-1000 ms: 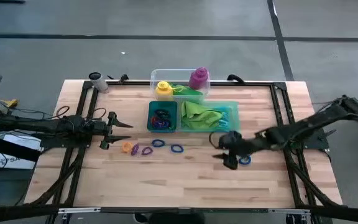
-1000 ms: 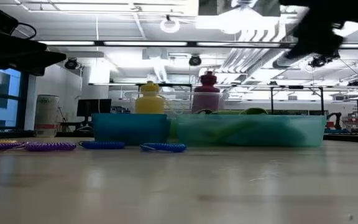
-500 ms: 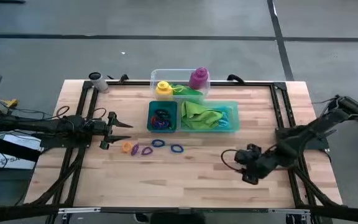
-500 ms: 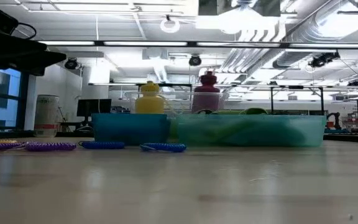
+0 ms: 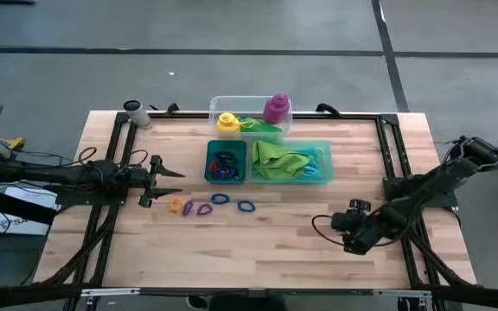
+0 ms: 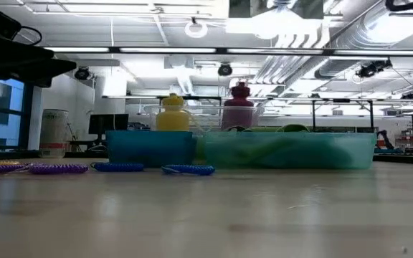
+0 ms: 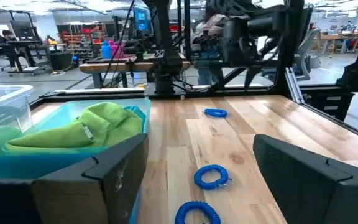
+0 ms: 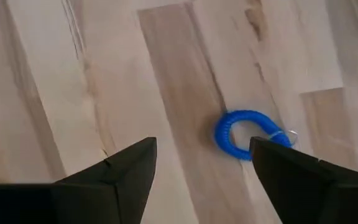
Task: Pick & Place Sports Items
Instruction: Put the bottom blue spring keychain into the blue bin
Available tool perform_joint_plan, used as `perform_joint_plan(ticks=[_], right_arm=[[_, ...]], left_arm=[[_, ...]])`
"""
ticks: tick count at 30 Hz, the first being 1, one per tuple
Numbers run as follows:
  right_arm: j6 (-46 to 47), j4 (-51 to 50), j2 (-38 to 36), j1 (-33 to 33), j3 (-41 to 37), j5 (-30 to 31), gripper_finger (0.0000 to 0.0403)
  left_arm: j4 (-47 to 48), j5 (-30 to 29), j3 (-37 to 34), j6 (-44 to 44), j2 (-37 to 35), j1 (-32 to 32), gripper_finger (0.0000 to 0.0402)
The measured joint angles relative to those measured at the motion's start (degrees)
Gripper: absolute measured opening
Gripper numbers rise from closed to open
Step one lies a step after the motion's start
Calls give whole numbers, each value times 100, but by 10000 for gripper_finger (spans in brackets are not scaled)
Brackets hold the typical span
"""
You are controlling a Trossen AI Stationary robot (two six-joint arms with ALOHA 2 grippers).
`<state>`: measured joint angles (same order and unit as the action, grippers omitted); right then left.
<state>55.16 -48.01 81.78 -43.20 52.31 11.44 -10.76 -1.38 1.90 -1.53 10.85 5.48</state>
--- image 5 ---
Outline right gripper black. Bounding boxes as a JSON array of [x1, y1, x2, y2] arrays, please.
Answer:
[[329, 198, 395, 243]]

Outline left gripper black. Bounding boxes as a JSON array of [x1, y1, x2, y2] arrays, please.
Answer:
[[121, 154, 187, 209]]

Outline light green translucent bin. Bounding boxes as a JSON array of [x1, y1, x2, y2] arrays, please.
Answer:
[[248, 139, 335, 186]]

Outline black coil wristband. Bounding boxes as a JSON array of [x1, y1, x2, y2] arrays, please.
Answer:
[[216, 150, 238, 166]]

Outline teal microfiber towel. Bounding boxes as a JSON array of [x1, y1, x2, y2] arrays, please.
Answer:
[[291, 146, 326, 178]]

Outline yellow sports bottle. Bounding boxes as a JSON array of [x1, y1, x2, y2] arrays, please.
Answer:
[[215, 111, 259, 140]]

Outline green microfiber towel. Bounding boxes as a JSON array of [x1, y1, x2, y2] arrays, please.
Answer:
[[251, 140, 313, 181]]

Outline green sports bottle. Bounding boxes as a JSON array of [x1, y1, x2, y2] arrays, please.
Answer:
[[238, 115, 284, 135]]

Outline magenta sports bottle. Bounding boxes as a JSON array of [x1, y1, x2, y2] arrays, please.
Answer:
[[261, 92, 292, 126]]

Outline dark teal plastic bin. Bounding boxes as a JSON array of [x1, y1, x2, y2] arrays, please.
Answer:
[[203, 139, 249, 187]]

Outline grey cylindrical canister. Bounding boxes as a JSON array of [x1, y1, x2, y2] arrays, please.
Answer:
[[122, 99, 153, 130]]

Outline clear plastic bin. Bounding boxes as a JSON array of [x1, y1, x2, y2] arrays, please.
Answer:
[[207, 94, 294, 146]]

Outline white printed box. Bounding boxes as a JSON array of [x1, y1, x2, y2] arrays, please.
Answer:
[[0, 185, 58, 237]]

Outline black bar beside table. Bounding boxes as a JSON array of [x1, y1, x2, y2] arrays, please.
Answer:
[[0, 183, 59, 226]]

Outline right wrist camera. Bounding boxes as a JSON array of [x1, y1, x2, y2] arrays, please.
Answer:
[[342, 235, 375, 257]]

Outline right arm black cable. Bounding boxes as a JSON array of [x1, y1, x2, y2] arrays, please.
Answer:
[[310, 213, 401, 250]]

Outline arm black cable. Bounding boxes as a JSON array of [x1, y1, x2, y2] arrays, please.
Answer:
[[75, 145, 150, 169], [310, 213, 401, 250]]

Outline black aluminium table frame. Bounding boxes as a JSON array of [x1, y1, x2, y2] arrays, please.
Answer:
[[0, 110, 498, 311]]

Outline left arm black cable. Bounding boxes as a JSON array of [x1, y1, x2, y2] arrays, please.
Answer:
[[75, 145, 150, 169]]

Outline silver metal bracket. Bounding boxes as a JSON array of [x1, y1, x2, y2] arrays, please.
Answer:
[[372, 289, 432, 299], [80, 288, 141, 298]]

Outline black curved hose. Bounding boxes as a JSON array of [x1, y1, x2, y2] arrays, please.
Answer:
[[315, 102, 343, 117]]

